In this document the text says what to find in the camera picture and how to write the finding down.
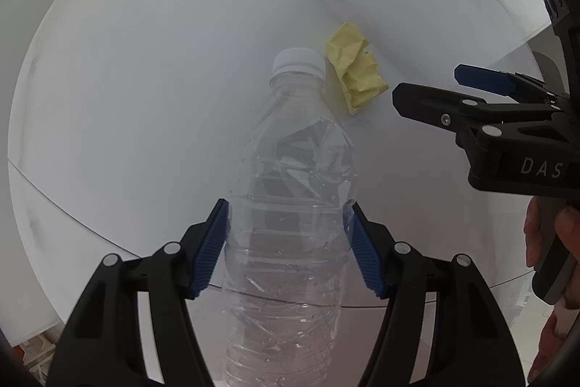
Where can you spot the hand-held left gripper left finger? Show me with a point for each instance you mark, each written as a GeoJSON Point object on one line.
{"type": "Point", "coordinates": [209, 251]}

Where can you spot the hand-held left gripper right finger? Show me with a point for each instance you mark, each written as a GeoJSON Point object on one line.
{"type": "Point", "coordinates": [365, 253]}

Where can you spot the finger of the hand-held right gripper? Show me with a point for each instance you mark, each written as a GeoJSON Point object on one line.
{"type": "Point", "coordinates": [430, 103]}
{"type": "Point", "coordinates": [480, 78]}

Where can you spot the yellow paper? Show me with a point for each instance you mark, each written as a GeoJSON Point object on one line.
{"type": "Point", "coordinates": [355, 69]}

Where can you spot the clear plastic bottle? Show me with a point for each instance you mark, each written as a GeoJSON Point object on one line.
{"type": "Point", "coordinates": [290, 187]}

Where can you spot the person's right hand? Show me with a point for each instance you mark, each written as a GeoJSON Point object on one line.
{"type": "Point", "coordinates": [572, 233]}

